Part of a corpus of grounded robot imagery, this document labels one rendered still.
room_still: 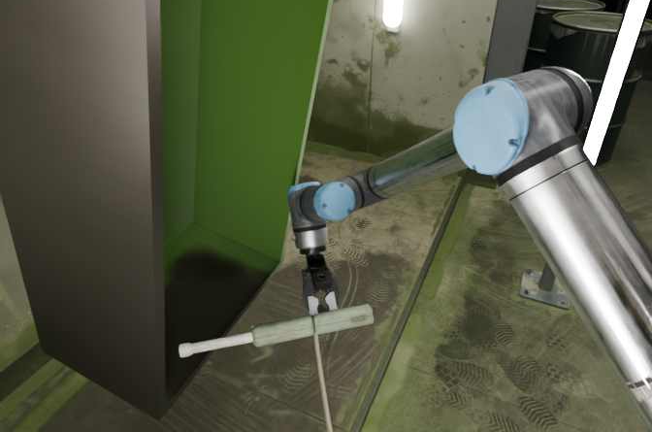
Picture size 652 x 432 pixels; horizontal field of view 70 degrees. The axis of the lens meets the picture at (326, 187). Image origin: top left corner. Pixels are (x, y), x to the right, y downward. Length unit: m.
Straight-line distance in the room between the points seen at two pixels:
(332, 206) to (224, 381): 0.91
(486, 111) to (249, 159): 0.89
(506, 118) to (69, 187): 0.67
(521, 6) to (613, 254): 2.11
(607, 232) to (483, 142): 0.18
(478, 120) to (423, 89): 2.19
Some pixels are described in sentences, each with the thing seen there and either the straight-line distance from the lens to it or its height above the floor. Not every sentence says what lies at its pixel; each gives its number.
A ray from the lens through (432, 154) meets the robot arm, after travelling 0.95.
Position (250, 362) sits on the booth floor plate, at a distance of 1.83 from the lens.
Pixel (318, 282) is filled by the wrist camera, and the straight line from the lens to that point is 1.15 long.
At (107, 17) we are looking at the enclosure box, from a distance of 0.65.
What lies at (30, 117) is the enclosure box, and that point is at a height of 1.18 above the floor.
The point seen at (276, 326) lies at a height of 0.57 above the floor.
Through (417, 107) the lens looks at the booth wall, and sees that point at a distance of 2.87.
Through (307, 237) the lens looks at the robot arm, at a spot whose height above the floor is 0.73.
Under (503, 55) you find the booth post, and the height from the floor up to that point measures 0.80.
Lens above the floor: 1.46
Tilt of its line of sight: 31 degrees down
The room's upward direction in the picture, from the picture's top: straight up
